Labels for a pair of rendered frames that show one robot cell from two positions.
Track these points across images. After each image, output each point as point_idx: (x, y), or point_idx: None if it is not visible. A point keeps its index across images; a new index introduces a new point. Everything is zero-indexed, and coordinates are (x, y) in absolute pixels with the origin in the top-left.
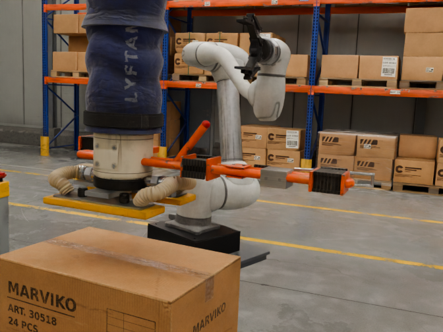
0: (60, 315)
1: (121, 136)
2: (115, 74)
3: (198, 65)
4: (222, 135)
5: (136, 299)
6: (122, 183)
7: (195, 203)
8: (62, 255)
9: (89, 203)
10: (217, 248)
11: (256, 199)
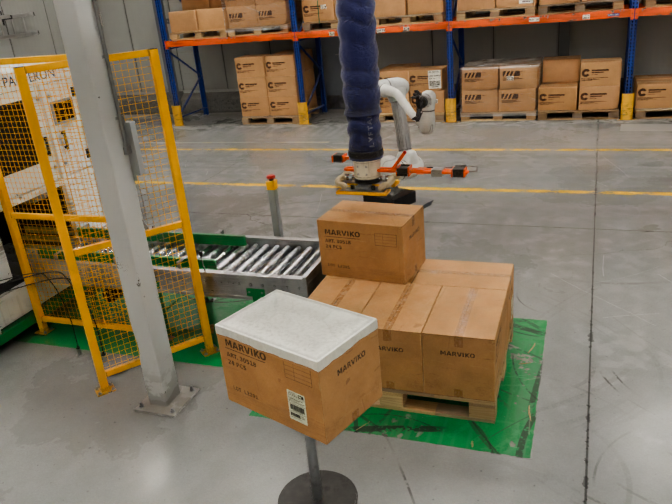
0: (352, 239)
1: (368, 161)
2: (364, 136)
3: None
4: (398, 135)
5: (387, 227)
6: (370, 181)
7: None
8: (344, 215)
9: (358, 191)
10: (404, 202)
11: None
